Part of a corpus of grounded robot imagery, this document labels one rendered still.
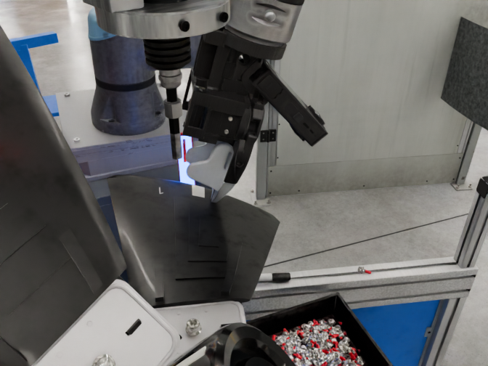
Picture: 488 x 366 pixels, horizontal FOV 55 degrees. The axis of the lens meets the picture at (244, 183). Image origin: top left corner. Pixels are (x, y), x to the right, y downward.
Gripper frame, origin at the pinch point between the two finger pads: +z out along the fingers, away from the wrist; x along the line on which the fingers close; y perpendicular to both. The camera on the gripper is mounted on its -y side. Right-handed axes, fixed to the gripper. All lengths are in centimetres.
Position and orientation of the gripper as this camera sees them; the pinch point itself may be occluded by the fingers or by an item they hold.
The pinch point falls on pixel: (221, 193)
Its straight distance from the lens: 58.9
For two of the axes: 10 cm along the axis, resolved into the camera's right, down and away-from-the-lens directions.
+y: -9.5, -1.8, -2.7
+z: -2.9, 8.2, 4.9
